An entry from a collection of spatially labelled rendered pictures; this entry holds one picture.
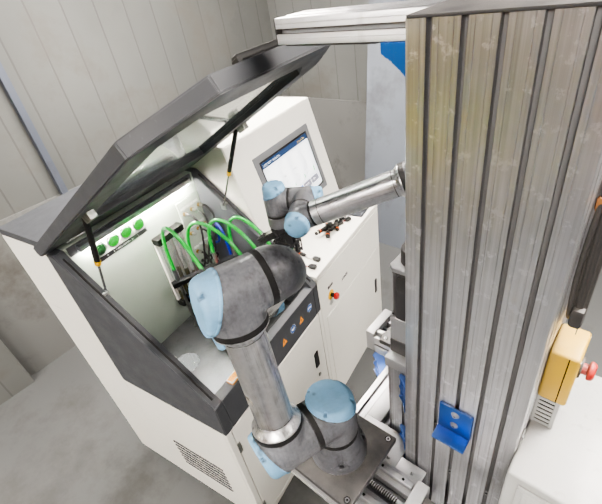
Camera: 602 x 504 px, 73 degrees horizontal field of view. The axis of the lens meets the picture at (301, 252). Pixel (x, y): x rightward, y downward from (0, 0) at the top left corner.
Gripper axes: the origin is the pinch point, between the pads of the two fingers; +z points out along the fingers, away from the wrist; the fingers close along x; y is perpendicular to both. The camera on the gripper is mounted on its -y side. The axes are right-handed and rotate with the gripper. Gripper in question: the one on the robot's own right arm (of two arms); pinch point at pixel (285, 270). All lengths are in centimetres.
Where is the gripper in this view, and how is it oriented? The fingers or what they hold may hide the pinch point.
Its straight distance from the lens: 149.9
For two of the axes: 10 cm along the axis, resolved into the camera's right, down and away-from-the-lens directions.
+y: 8.5, 1.9, -4.9
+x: 5.1, -5.5, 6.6
